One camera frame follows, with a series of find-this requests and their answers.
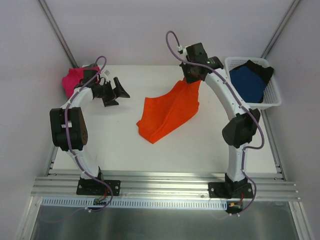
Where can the white slotted cable duct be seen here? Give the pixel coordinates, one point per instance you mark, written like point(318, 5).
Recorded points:
point(134, 203)

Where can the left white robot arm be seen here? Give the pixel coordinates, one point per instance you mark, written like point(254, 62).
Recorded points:
point(68, 127)

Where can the blue t shirt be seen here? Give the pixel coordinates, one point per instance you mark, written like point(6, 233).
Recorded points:
point(248, 84)

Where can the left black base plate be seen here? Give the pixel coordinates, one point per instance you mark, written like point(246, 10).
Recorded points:
point(90, 187)

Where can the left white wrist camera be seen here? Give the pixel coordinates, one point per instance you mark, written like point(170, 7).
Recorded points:
point(104, 74)

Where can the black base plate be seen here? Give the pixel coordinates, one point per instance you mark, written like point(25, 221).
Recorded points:
point(226, 190)
point(90, 187)

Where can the orange t shirt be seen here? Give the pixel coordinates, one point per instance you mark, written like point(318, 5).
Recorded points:
point(163, 114)

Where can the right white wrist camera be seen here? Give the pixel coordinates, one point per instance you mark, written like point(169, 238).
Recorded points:
point(182, 50)

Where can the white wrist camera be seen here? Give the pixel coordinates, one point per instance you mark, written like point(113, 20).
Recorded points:
point(182, 50)
point(104, 74)

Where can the black t shirt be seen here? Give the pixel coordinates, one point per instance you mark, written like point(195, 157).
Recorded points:
point(265, 73)

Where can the grey folded t shirt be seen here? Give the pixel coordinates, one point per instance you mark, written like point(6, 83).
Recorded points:
point(92, 66)

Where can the pink folded t shirt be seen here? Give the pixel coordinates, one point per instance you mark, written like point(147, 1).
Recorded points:
point(73, 78)

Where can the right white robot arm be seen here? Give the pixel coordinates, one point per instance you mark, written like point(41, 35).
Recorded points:
point(243, 121)

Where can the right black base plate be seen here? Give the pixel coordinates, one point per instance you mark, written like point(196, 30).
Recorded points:
point(226, 190)

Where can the aluminium mounting rail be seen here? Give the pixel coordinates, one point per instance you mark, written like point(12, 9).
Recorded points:
point(165, 185)

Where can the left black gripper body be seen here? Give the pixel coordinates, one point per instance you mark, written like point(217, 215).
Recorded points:
point(110, 92)

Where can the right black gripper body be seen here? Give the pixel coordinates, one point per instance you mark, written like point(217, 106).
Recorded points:
point(189, 75)

